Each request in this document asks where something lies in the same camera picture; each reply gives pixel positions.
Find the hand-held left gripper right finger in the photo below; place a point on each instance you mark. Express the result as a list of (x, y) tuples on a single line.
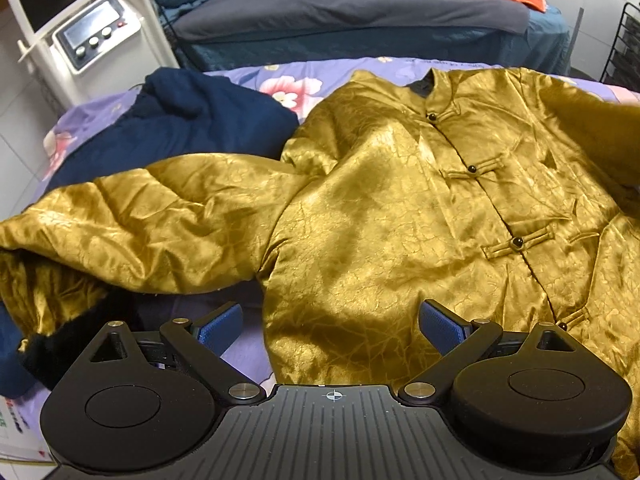
[(440, 327)]

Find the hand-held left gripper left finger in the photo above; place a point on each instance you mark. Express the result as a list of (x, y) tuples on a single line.
[(220, 327)]

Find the gold satin jacket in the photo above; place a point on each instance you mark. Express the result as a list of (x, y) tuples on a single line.
[(380, 210)]

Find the navy blue garment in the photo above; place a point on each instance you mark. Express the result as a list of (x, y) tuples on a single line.
[(175, 125)]

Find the printed paper sheet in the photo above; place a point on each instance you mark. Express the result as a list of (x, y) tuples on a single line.
[(15, 425)]

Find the purple floral bed sheet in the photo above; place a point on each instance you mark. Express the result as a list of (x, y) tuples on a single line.
[(240, 77)]

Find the pink blanket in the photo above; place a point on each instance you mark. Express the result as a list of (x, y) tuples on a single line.
[(627, 94)]

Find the white machine with screen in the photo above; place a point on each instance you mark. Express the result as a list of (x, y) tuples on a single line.
[(95, 25)]

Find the bed with grey sheet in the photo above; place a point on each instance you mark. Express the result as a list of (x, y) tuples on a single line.
[(325, 15)]

